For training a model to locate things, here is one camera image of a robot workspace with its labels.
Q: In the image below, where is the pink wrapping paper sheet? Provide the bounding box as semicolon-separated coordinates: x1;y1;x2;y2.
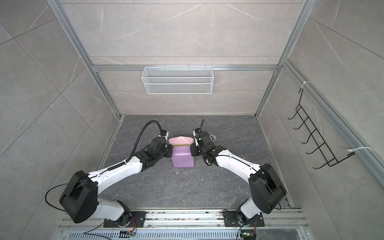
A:
169;137;195;168

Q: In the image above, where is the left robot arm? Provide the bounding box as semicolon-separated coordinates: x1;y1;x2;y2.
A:
59;137;173;227

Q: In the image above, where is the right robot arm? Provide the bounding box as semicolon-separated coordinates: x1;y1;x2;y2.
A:
191;129;287;225

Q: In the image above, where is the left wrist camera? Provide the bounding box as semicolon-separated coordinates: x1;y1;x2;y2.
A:
160;129;169;140

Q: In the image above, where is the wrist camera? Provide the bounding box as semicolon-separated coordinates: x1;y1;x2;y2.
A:
160;129;169;140
193;128;201;147

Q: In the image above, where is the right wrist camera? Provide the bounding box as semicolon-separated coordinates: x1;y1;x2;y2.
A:
193;128;201;147

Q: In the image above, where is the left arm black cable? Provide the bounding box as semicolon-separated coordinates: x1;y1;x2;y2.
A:
125;120;164;163

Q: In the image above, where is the white wire mesh basket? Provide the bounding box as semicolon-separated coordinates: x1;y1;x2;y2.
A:
142;67;214;95

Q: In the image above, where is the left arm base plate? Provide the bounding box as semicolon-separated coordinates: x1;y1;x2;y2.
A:
103;211;147;228

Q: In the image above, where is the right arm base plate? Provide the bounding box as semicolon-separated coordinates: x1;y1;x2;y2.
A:
222;209;265;227

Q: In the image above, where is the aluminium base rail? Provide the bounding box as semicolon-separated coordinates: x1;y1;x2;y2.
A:
55;209;313;240

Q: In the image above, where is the black wire hook rack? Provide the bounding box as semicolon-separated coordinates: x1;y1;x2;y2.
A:
287;89;355;170

